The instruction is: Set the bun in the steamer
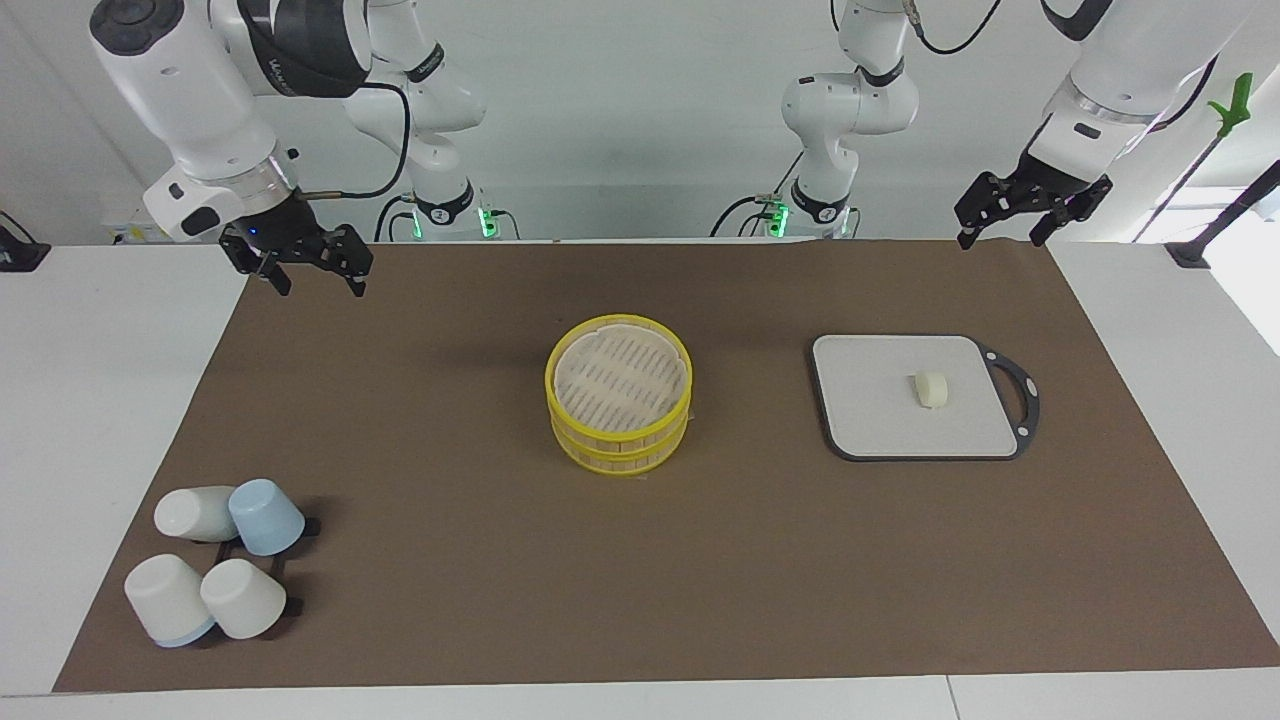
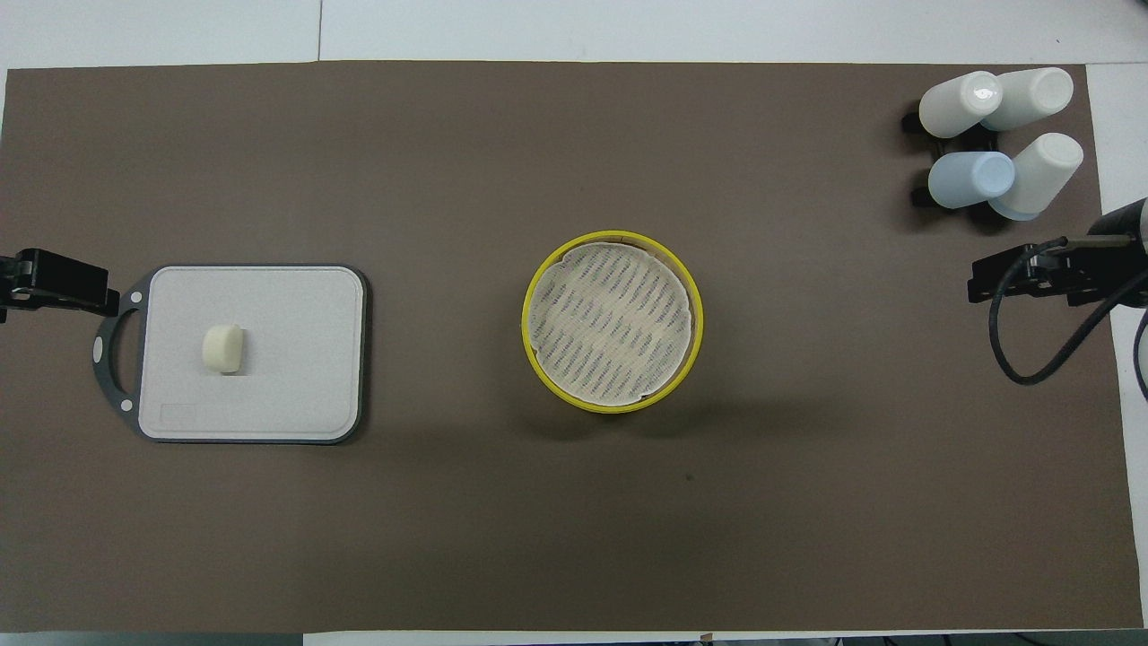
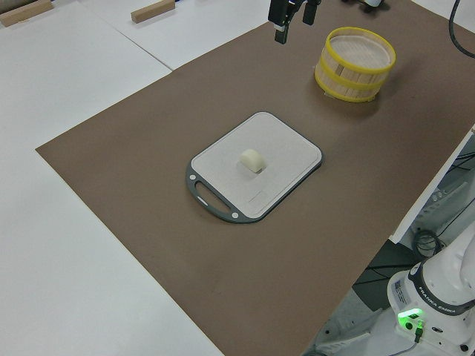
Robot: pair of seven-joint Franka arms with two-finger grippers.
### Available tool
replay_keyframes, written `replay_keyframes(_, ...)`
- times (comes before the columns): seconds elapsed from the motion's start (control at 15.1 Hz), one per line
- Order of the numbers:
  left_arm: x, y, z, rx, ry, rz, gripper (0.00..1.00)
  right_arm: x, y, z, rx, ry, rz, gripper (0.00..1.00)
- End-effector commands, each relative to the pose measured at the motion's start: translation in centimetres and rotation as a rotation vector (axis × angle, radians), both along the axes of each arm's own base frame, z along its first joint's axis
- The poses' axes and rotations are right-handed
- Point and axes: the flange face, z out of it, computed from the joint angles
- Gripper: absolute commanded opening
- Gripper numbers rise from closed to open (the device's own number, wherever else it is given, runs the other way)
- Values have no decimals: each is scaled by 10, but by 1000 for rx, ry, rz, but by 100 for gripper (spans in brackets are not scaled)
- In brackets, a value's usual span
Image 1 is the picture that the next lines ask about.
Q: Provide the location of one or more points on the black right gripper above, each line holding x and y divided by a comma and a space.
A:
280, 232

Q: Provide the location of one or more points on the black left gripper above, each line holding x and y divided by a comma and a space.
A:
1050, 185

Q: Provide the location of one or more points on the white steamed bun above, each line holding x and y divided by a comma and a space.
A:
930, 390

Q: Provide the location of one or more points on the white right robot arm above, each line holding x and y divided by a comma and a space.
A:
170, 90

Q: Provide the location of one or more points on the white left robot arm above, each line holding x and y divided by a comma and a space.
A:
1130, 70

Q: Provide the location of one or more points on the yellow bamboo steamer basket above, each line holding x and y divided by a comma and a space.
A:
620, 460

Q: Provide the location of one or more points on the thin black rod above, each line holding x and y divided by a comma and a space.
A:
1180, 188

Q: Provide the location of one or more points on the white power strip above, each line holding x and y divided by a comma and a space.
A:
128, 230

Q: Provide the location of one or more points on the green clamp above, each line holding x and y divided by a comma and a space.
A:
1235, 105

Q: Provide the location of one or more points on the light blue cup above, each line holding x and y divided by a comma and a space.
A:
265, 515

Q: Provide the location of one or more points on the black cup rack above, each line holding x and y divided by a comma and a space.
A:
308, 526

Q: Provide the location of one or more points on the white cup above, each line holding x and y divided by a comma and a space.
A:
165, 598
243, 598
190, 512

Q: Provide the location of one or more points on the brown table mat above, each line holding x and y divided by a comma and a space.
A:
450, 560

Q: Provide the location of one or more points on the black stand bracket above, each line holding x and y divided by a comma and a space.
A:
1190, 255

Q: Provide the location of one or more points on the black clamp mount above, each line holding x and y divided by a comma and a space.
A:
20, 255

